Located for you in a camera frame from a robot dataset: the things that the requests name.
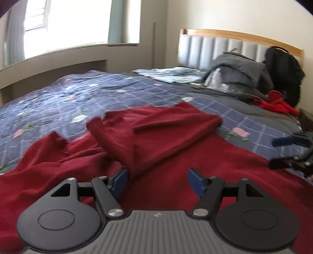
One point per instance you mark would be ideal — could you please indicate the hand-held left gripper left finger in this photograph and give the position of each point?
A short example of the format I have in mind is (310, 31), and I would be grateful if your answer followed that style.
(120, 179)

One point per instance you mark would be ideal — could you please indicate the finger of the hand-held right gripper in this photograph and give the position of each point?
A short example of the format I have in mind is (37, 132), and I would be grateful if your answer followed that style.
(288, 163)
(291, 141)

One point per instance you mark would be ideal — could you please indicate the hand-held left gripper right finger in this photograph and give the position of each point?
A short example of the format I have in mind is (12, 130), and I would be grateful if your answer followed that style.
(195, 179)

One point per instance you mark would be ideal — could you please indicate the dark red sweater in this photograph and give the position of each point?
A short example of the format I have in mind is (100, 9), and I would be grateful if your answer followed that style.
(156, 136)

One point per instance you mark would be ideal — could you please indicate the dark wooden nightstand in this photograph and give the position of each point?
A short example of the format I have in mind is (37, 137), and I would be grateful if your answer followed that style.
(307, 121)

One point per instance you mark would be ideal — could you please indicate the bright red cloth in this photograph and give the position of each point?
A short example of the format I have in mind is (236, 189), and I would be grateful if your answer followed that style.
(276, 103)

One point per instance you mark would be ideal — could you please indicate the black backpack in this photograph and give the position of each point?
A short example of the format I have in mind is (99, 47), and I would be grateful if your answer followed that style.
(285, 73)

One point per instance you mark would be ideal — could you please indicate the grey quilted jacket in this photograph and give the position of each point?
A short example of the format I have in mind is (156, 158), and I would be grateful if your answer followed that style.
(242, 70)

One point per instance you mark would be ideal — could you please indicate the white charger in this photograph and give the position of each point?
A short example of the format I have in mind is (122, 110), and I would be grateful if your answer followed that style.
(195, 85)

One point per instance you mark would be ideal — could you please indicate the blue floral plaid quilt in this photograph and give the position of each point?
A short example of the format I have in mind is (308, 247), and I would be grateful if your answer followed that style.
(73, 97)

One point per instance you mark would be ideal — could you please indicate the clear plastic bag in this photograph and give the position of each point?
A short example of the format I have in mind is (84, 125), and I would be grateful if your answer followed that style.
(217, 79)

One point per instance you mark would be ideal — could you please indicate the light blue cloth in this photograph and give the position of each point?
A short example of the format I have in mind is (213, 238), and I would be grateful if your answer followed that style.
(171, 74)

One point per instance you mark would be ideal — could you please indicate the grey padded wooden headboard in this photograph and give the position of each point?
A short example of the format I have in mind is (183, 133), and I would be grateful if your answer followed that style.
(220, 44)

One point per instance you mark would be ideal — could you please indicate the beige window bench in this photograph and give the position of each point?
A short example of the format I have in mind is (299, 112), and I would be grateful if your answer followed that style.
(53, 63)

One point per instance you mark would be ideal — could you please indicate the pale green curtain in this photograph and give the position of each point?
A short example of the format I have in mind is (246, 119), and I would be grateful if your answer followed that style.
(122, 20)

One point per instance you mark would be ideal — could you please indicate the window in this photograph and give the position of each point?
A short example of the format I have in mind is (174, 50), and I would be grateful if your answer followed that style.
(66, 22)

